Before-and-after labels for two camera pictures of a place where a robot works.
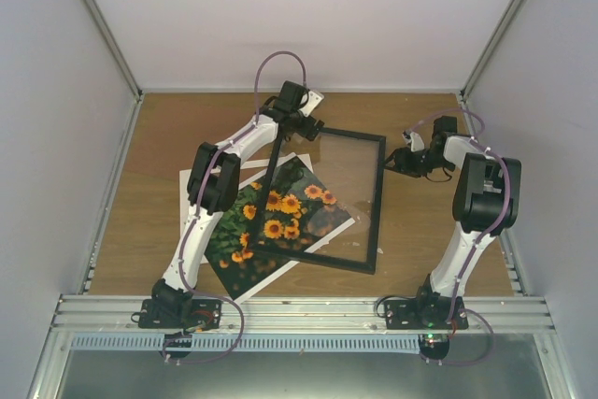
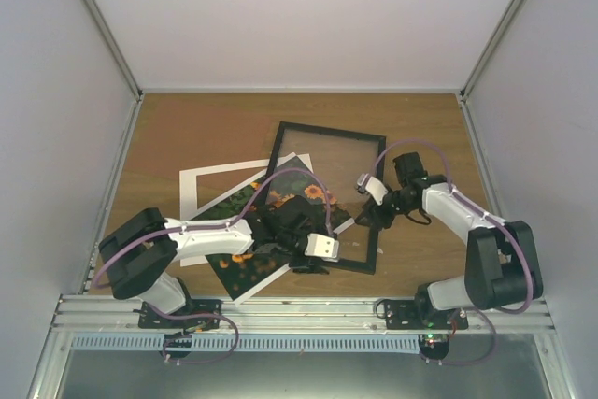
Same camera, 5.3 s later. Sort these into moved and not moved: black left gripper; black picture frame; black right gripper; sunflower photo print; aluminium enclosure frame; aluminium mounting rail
Moved: black right gripper; black left gripper
Not moved: black picture frame; aluminium mounting rail; aluminium enclosure frame; sunflower photo print
